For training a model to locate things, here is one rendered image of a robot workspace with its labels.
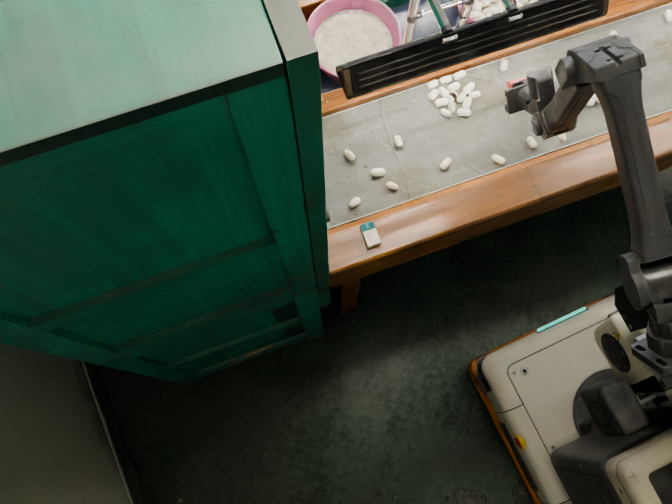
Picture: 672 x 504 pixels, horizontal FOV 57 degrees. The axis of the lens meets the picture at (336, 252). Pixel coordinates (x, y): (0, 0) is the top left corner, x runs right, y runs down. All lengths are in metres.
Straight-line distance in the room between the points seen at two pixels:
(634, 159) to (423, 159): 0.71
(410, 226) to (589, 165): 0.50
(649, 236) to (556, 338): 1.04
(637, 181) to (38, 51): 0.86
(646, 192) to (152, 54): 0.79
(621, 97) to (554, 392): 1.21
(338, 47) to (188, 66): 1.28
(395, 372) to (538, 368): 0.51
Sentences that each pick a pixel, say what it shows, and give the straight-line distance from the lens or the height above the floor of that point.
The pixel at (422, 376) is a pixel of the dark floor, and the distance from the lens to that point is 2.27.
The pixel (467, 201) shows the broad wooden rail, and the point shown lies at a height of 0.76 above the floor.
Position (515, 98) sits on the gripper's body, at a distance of 1.62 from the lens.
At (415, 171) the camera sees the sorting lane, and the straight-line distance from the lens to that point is 1.64.
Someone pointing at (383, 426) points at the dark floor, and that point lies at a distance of 2.25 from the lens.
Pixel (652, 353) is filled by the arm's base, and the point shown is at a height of 1.18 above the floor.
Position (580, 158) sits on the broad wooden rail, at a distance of 1.74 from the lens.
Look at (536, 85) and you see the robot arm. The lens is 1.50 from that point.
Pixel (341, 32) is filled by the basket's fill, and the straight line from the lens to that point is 1.84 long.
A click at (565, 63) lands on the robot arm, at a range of 1.12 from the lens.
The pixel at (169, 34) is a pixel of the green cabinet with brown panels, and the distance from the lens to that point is 0.58.
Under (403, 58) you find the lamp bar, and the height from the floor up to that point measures 1.10.
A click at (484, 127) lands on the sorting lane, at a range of 1.73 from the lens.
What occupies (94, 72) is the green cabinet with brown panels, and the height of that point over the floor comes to 1.79.
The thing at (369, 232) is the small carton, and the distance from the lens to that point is 1.53.
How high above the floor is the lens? 2.25
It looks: 75 degrees down
